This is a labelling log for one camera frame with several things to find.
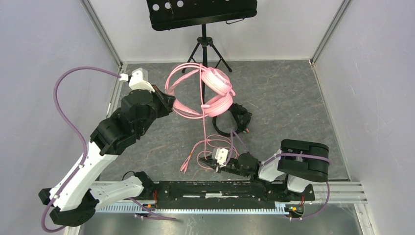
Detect pink headphone cable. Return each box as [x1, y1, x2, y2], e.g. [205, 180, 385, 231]
[179, 70, 242, 174]

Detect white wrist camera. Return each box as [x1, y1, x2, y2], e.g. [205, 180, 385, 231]
[119, 68, 155, 93]
[212, 148, 229, 167]

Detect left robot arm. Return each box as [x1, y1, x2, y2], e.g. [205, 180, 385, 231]
[39, 85, 212, 231]

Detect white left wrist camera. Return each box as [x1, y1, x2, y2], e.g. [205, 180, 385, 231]
[119, 68, 155, 93]

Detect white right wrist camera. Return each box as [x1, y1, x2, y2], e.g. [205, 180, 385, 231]
[212, 148, 229, 167]

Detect black music stand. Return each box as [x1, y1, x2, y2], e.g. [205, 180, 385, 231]
[146, 0, 258, 72]

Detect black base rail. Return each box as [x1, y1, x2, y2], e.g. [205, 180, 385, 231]
[135, 180, 315, 210]

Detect pink headphones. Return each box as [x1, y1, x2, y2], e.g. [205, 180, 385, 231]
[164, 62, 235, 119]

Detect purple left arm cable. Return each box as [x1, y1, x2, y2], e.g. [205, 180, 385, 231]
[40, 66, 129, 234]

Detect black headphones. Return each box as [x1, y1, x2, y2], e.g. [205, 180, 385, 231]
[212, 103, 252, 137]

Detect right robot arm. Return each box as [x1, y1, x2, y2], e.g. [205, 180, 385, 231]
[206, 139, 331, 200]

